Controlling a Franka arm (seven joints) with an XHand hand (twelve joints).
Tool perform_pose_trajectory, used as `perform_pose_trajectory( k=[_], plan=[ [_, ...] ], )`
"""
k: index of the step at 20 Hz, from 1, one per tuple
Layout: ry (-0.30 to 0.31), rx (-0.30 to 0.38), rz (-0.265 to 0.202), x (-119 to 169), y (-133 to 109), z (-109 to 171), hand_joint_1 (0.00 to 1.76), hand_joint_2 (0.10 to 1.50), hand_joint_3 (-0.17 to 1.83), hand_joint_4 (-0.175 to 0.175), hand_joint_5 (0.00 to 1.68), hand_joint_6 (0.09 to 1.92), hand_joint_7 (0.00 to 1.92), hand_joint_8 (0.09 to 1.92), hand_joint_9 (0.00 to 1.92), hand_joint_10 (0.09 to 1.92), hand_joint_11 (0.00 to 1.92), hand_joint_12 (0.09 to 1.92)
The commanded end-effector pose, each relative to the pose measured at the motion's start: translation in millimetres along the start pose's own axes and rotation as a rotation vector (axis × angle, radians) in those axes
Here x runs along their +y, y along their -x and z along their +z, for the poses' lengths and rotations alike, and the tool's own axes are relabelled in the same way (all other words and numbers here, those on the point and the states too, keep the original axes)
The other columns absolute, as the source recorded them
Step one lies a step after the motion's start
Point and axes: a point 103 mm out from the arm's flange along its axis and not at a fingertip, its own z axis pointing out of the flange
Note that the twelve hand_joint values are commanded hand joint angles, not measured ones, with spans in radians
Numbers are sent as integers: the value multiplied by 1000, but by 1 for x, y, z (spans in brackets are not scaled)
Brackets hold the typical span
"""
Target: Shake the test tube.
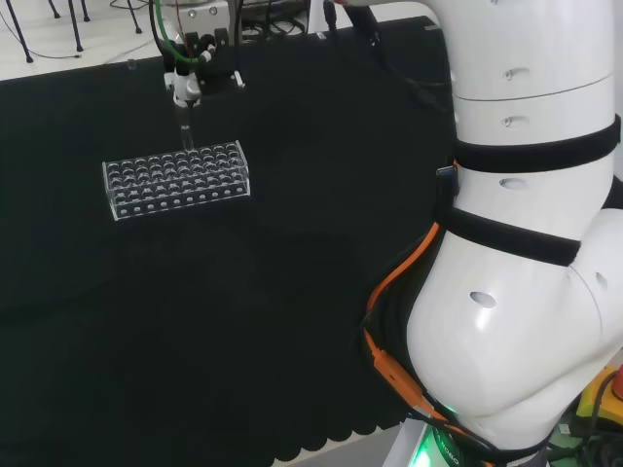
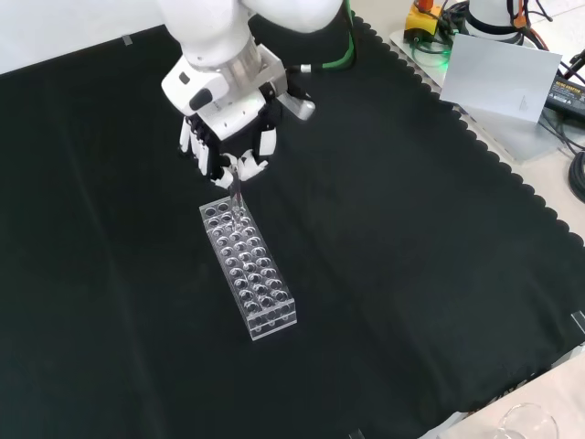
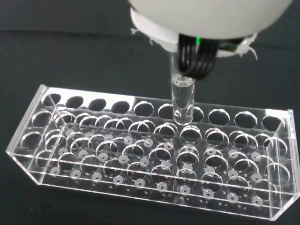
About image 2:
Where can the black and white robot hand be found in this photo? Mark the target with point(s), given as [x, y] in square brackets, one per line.
[219, 114]

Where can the clear glass test tube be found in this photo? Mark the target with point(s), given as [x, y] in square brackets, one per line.
[237, 195]

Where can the clear plastic test tube rack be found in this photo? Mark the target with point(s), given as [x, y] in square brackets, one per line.
[249, 270]

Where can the black bench cloth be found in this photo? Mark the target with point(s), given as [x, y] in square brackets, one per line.
[256, 256]

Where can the yellow stop button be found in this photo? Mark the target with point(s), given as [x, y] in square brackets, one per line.
[422, 18]

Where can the pale board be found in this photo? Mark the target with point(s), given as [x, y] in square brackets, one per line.
[500, 80]

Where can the black power adapter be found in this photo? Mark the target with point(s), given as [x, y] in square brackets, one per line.
[566, 95]

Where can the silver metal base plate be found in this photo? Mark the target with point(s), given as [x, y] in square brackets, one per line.
[503, 137]

